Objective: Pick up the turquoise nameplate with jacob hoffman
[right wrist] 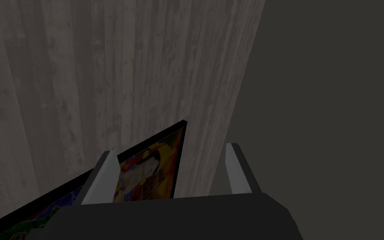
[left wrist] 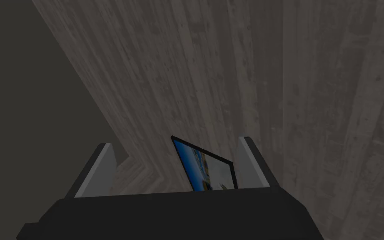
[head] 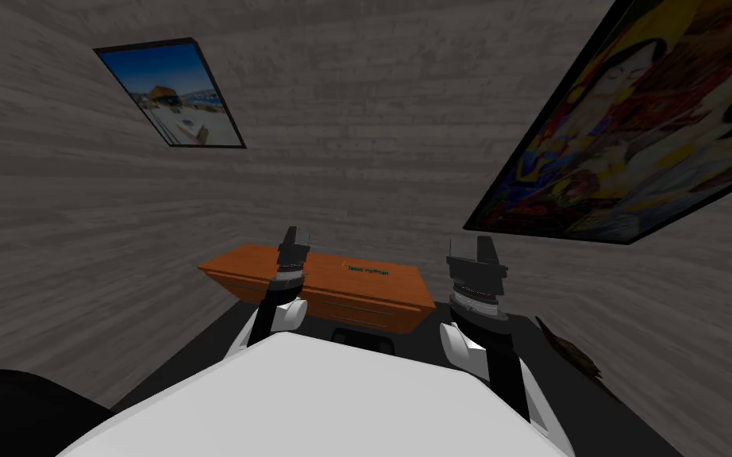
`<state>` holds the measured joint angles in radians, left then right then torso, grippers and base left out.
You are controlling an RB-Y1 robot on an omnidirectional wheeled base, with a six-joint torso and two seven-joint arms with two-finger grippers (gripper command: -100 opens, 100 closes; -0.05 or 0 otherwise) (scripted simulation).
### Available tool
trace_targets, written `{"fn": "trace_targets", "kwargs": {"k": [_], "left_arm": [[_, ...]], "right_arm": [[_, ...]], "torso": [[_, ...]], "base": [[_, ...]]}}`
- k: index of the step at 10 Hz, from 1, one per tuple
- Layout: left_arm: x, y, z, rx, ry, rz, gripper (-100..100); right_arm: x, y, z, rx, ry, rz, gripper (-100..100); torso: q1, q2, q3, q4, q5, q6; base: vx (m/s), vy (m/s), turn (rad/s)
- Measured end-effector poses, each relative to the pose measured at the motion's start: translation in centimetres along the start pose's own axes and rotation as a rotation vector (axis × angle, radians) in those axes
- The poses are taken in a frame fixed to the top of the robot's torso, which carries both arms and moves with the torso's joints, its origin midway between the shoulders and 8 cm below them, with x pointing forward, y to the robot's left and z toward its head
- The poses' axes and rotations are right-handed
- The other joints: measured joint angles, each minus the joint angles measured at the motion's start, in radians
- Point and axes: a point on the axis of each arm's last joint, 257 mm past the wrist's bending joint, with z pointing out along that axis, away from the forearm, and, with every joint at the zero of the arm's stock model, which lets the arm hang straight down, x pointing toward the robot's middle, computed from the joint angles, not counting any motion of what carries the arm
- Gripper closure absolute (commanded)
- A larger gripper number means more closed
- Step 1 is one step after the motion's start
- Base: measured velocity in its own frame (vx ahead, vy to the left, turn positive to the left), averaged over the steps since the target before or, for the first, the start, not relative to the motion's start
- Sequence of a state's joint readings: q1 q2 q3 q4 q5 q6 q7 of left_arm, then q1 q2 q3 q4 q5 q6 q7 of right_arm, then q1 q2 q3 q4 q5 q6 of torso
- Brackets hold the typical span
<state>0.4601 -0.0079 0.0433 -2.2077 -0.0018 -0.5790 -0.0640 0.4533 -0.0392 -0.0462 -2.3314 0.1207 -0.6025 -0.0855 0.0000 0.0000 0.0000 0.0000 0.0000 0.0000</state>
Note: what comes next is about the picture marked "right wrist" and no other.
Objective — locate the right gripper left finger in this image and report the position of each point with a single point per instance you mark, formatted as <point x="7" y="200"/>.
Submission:
<point x="102" y="180"/>

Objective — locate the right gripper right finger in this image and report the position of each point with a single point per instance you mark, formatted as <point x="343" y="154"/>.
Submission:
<point x="239" y="173"/>

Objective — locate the colourful black-framed picture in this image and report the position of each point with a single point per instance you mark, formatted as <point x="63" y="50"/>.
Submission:
<point x="152" y="166"/>

